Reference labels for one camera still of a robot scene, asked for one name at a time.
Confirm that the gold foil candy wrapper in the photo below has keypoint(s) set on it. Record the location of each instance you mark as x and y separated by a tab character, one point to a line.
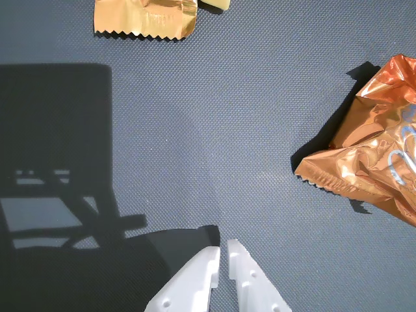
143	16

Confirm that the yellow crinkle cut fry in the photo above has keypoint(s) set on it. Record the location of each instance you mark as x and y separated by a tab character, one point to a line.
216	3

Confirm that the dark grey work mat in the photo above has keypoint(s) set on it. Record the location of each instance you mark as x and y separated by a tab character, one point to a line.
201	130

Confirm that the copper foil candy wrapper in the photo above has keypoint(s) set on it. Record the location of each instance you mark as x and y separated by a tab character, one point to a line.
367	156

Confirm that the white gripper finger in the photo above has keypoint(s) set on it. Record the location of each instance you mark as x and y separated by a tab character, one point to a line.
191	279
250	286

